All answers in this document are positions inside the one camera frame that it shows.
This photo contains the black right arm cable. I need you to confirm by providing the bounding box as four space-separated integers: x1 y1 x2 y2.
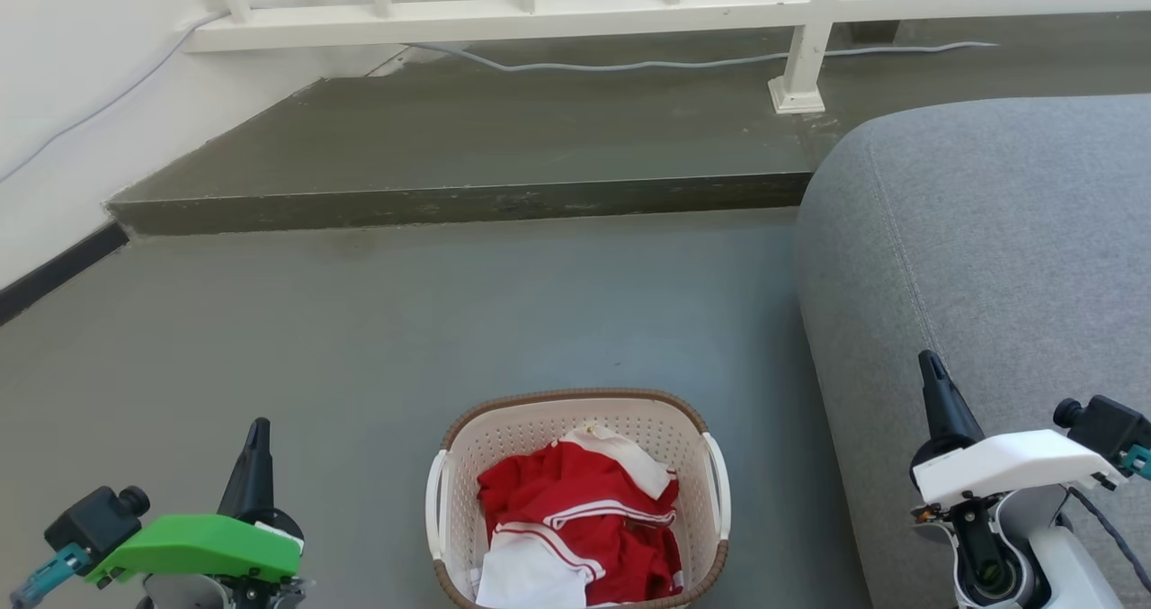
1066 486 1151 594

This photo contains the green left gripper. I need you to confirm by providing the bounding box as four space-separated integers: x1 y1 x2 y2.
85 417 308 589

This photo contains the grey fabric sofa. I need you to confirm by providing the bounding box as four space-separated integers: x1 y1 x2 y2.
795 94 1151 609

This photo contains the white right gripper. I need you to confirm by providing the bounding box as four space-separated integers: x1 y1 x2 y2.
908 349 1127 510

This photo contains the teal left camera connector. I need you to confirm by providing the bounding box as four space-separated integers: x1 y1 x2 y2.
9 542 93 609

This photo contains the red and white garment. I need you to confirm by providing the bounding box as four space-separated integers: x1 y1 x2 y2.
474 423 684 608

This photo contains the white railing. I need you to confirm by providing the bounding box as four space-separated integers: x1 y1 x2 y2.
183 0 1151 115

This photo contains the raised concrete step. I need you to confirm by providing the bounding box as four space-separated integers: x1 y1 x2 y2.
105 15 1151 237

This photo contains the grey floor cable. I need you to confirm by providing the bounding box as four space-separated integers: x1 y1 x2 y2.
405 40 999 74

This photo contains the black baseboard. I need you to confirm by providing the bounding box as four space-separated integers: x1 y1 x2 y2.
0 221 130 327

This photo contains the thin pale wall cable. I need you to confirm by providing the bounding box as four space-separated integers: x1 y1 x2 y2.
0 11 233 185

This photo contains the cream perforated laundry basket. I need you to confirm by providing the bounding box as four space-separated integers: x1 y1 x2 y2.
425 388 732 609

